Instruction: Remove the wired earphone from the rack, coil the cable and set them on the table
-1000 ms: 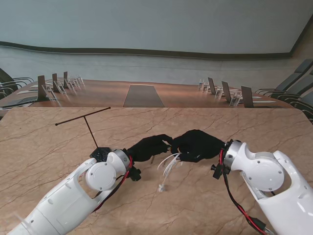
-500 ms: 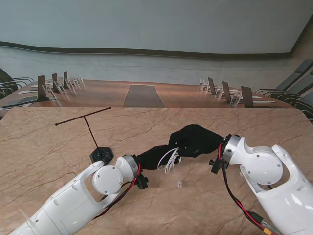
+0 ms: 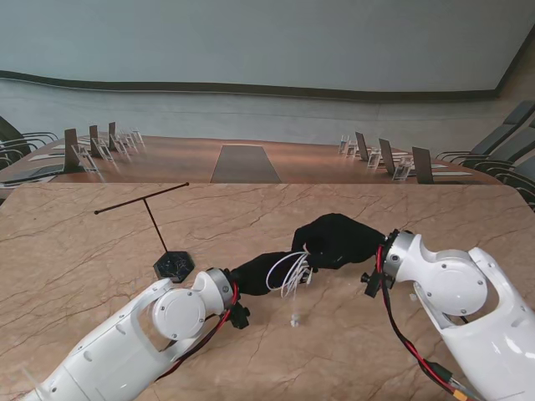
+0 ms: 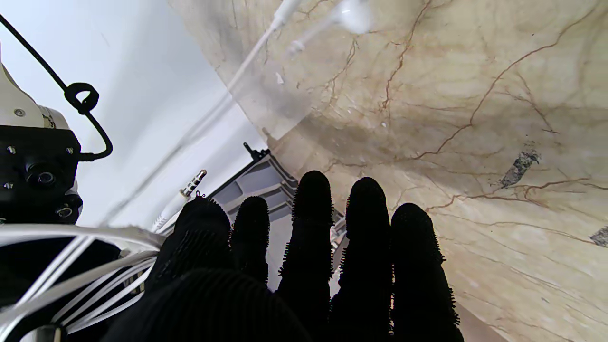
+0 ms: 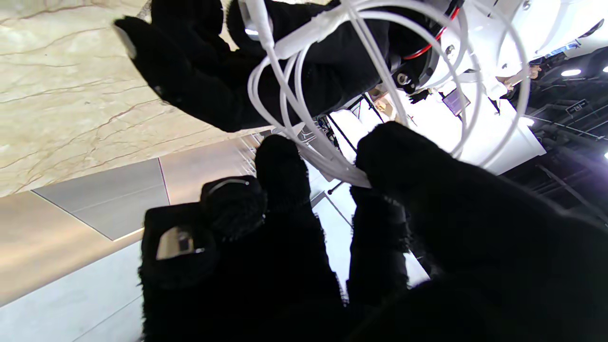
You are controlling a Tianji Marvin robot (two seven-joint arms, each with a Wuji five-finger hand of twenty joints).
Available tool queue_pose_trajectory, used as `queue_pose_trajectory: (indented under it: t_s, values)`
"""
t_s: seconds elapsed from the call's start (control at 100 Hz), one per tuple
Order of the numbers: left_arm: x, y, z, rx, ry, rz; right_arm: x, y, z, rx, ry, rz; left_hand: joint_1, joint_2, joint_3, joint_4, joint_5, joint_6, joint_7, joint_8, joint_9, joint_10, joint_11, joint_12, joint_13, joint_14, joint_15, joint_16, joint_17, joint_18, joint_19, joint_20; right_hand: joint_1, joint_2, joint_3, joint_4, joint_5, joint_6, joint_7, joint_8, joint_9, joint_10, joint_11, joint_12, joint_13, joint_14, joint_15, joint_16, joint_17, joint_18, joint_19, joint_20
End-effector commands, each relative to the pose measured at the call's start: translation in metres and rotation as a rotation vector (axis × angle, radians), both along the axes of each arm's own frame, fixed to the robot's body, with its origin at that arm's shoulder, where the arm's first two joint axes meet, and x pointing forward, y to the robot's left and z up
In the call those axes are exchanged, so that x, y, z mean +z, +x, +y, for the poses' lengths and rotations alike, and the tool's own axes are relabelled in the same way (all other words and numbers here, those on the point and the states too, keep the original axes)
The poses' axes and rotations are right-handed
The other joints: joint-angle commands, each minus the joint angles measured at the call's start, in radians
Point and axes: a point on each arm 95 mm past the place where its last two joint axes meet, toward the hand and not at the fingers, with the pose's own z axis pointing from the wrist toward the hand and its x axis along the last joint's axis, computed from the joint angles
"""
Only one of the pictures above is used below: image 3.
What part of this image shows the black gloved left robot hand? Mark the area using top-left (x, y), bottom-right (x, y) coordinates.
top-left (228, 250), bottom-right (318, 298)

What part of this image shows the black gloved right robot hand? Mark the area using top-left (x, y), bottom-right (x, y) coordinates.
top-left (291, 212), bottom-right (388, 272)

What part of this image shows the white wired earphone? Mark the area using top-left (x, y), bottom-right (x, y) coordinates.
top-left (265, 245), bottom-right (314, 327)

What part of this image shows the black T rack marble base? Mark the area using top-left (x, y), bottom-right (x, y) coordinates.
top-left (94, 181), bottom-right (196, 284)

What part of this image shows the brown conference table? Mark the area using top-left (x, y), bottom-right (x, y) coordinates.
top-left (0, 133), bottom-right (505, 185)

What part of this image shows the grey office chair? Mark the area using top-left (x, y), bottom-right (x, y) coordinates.
top-left (436, 99), bottom-right (535, 165)
top-left (471, 119), bottom-right (535, 176)
top-left (497, 155), bottom-right (535, 210)

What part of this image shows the dark office chair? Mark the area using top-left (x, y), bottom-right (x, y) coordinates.
top-left (0, 114), bottom-right (59, 156)

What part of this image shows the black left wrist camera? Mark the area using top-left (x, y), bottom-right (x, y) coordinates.
top-left (229, 302), bottom-right (252, 330)

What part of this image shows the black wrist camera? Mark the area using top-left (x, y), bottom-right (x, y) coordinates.
top-left (361, 271), bottom-right (394, 298)
top-left (229, 302), bottom-right (252, 330)

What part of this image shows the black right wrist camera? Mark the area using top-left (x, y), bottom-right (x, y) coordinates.
top-left (361, 271), bottom-right (394, 298)

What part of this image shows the red black left arm cable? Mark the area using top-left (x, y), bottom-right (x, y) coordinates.
top-left (156, 282), bottom-right (242, 381)

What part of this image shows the red black arm cable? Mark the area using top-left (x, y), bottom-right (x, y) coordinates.
top-left (375, 246), bottom-right (486, 401)
top-left (156, 282), bottom-right (242, 381)

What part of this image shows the red black right arm cable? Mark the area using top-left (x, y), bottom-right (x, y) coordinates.
top-left (375, 246), bottom-right (486, 401)

